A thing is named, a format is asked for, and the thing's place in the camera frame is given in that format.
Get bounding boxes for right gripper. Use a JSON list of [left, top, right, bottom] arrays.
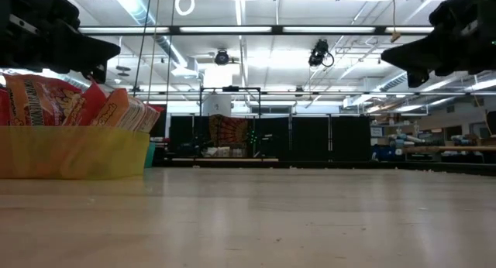
[[381, 0, 496, 89]]

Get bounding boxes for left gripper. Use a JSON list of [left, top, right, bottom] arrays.
[[0, 0, 122, 85]]

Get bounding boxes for orange spicy chicken noodle pack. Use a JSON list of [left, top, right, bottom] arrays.
[[63, 81, 109, 126]]

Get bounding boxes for wooden workbench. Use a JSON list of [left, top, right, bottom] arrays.
[[402, 145, 496, 153]]

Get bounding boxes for blue storage container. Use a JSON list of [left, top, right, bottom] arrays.
[[371, 143, 404, 163]]

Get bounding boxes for blue snack packets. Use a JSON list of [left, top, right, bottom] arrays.
[[144, 142, 157, 169]]

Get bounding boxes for yellow translucent bin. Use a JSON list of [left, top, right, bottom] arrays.
[[0, 124, 151, 180]]

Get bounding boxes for black round ceiling fixture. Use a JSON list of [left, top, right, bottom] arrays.
[[214, 49, 230, 66]]

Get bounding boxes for orange mandala tapestry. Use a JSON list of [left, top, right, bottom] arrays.
[[208, 114, 249, 147]]

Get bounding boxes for silver ventilation duct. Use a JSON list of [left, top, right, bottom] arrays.
[[115, 0, 187, 67], [379, 72, 496, 93]]

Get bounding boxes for yellow hanging cord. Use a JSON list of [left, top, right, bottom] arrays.
[[390, 0, 402, 43]]

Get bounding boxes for black hanging cable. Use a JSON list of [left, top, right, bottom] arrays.
[[133, 0, 153, 94]]

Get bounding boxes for black overhead frame beam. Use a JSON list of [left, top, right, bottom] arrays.
[[77, 25, 435, 36]]

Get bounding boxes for white cable loop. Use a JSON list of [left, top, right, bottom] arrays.
[[174, 0, 196, 16]]

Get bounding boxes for black overhead camera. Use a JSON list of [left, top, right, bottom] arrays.
[[308, 38, 335, 67]]

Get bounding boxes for black table frame rail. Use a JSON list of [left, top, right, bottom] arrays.
[[153, 158, 496, 176]]

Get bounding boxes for black partition wall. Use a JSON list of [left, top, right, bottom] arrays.
[[153, 115, 371, 163]]

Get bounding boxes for black metal frame stand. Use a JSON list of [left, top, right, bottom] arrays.
[[199, 85, 261, 118]]

